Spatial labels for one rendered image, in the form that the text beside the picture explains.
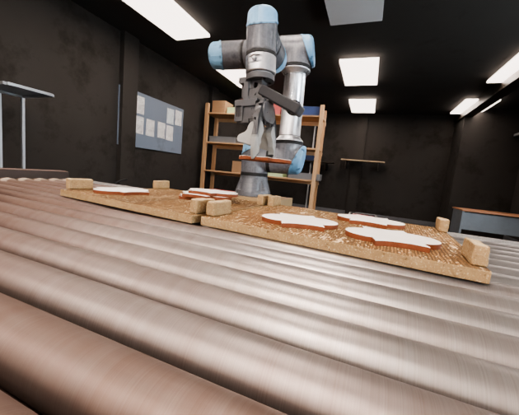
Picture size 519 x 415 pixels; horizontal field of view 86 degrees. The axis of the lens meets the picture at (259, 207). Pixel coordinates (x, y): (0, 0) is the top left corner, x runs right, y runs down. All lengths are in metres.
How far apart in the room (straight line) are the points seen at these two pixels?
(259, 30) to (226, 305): 0.65
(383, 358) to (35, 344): 0.20
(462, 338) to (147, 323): 0.23
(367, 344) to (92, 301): 0.20
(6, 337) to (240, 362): 0.13
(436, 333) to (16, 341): 0.27
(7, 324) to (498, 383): 0.29
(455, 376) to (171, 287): 0.21
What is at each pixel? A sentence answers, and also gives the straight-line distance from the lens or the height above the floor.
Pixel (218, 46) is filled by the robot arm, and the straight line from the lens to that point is 0.91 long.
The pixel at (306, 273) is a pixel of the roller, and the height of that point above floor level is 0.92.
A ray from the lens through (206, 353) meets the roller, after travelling 0.19.
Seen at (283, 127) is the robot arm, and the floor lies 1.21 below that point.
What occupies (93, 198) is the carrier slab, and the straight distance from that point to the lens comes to 0.71.
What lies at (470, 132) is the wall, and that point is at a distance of 8.52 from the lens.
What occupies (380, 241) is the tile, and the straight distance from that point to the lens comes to 0.43.
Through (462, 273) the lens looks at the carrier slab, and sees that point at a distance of 0.41.
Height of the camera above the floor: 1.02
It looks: 7 degrees down
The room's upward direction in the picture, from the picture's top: 6 degrees clockwise
